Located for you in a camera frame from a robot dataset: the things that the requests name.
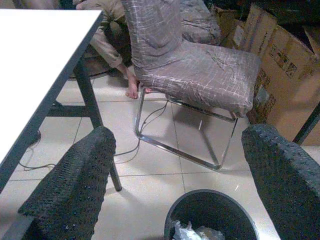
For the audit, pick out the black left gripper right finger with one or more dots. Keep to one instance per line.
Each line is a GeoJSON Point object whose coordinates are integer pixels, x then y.
{"type": "Point", "coordinates": [287, 190]}

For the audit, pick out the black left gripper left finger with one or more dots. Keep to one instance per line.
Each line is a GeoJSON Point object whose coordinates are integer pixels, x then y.
{"type": "Point", "coordinates": [72, 187]}

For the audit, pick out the black round rubbish bin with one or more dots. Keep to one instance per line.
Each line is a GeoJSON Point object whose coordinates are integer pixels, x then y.
{"type": "Point", "coordinates": [212, 210]}

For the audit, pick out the crumpled white paper trash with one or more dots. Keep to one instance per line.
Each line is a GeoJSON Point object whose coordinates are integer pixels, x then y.
{"type": "Point", "coordinates": [185, 233]}

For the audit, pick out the white desk with black legs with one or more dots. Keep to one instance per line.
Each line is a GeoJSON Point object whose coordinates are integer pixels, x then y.
{"type": "Point", "coordinates": [308, 125]}

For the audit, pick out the large brown cardboard box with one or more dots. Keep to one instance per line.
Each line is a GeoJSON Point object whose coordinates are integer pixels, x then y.
{"type": "Point", "coordinates": [287, 82]}

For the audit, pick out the person in black top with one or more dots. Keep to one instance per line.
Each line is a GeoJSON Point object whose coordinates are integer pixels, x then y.
{"type": "Point", "coordinates": [107, 47]}

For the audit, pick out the grey covered chrome chair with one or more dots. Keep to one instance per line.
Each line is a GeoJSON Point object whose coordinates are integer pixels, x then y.
{"type": "Point", "coordinates": [190, 72]}

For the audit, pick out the small brown cardboard box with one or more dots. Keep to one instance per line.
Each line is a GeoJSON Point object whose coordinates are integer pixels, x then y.
{"type": "Point", "coordinates": [230, 27]}

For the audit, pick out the grey patterned covered chair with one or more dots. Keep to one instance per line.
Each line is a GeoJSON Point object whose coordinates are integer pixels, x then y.
{"type": "Point", "coordinates": [200, 27]}

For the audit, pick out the white table with black frame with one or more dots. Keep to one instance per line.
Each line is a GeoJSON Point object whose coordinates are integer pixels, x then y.
{"type": "Point", "coordinates": [37, 62]}

